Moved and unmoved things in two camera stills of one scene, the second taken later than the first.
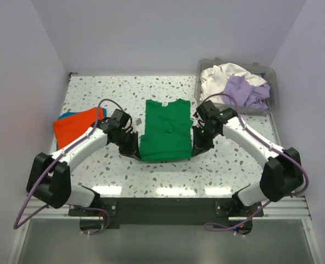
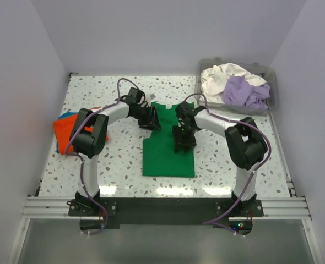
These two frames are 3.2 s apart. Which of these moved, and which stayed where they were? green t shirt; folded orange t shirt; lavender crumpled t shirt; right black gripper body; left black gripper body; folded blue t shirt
Moved: green t shirt; left black gripper body; right black gripper body
Stayed: lavender crumpled t shirt; folded orange t shirt; folded blue t shirt
